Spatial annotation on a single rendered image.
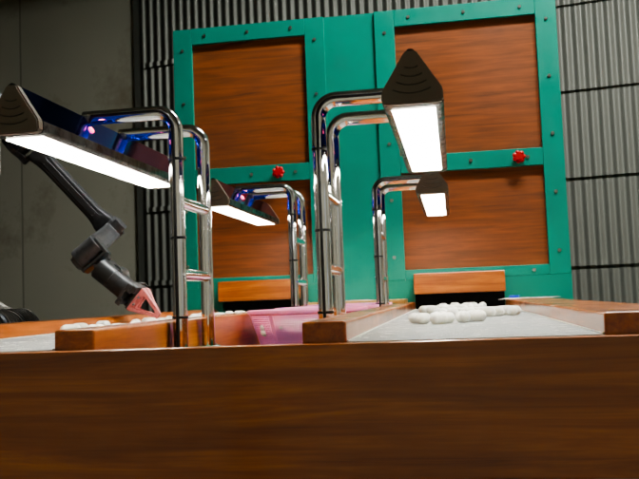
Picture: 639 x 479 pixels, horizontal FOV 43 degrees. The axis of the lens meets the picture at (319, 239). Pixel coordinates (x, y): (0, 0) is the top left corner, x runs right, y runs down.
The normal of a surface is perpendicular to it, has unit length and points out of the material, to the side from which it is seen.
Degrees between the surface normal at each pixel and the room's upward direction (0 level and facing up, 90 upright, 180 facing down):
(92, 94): 90
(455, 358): 90
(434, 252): 90
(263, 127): 90
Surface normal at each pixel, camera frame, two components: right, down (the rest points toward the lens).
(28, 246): -0.33, -0.05
